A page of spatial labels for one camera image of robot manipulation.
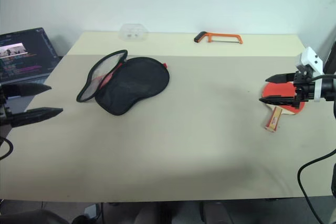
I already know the black and red paddle case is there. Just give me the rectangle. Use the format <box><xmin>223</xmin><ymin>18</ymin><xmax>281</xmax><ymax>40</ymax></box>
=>
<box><xmin>76</xmin><ymin>49</ymin><xmax>170</xmax><ymax>116</ymax></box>

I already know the orange hacksaw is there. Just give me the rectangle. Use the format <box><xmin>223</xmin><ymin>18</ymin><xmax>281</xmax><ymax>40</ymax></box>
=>
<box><xmin>193</xmin><ymin>31</ymin><xmax>244</xmax><ymax>45</ymax></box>

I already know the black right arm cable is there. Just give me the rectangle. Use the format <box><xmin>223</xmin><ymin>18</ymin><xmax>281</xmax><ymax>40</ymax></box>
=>
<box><xmin>297</xmin><ymin>73</ymin><xmax>336</xmax><ymax>224</ymax></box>

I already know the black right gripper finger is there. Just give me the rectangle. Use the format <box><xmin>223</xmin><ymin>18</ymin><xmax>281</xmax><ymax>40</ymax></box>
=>
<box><xmin>258</xmin><ymin>94</ymin><xmax>300</xmax><ymax>108</ymax></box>
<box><xmin>265</xmin><ymin>72</ymin><xmax>297</xmax><ymax>83</ymax></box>

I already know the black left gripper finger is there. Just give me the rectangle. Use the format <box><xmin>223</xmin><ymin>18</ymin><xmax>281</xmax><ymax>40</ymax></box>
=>
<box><xmin>10</xmin><ymin>107</ymin><xmax>64</xmax><ymax>128</ymax></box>
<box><xmin>2</xmin><ymin>82</ymin><xmax>53</xmax><ymax>98</ymax></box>

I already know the red table tennis paddle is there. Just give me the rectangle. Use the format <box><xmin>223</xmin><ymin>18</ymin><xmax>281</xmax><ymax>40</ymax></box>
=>
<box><xmin>261</xmin><ymin>80</ymin><xmax>307</xmax><ymax>132</ymax></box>

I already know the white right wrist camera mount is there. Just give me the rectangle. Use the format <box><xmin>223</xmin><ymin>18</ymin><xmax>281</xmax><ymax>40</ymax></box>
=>
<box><xmin>300</xmin><ymin>46</ymin><xmax>324</xmax><ymax>103</ymax></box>

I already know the dark upright panel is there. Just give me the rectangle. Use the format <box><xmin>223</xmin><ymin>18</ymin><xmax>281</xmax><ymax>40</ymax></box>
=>
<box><xmin>324</xmin><ymin>39</ymin><xmax>336</xmax><ymax>76</ymax></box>

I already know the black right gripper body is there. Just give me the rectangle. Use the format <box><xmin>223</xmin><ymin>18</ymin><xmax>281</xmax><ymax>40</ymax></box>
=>
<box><xmin>293</xmin><ymin>66</ymin><xmax>316</xmax><ymax>103</ymax></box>

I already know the clear plastic box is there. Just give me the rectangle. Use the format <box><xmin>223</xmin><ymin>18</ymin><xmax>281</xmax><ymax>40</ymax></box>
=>
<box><xmin>119</xmin><ymin>23</ymin><xmax>149</xmax><ymax>42</ymax></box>

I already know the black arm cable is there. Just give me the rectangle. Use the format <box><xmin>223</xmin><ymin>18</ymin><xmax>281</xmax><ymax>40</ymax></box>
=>
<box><xmin>0</xmin><ymin>135</ymin><xmax>14</xmax><ymax>161</ymax></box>
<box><xmin>297</xmin><ymin>73</ymin><xmax>336</xmax><ymax>224</ymax></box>

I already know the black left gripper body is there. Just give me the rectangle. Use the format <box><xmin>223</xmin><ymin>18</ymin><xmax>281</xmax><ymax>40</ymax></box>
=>
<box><xmin>0</xmin><ymin>87</ymin><xmax>13</xmax><ymax>127</ymax></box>

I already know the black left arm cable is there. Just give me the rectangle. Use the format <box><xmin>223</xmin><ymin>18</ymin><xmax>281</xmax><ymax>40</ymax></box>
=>
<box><xmin>0</xmin><ymin>135</ymin><xmax>14</xmax><ymax>161</ymax></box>

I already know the grey open laptop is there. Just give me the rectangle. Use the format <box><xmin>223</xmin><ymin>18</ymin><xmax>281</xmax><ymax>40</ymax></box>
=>
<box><xmin>0</xmin><ymin>27</ymin><xmax>60</xmax><ymax>86</ymax></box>

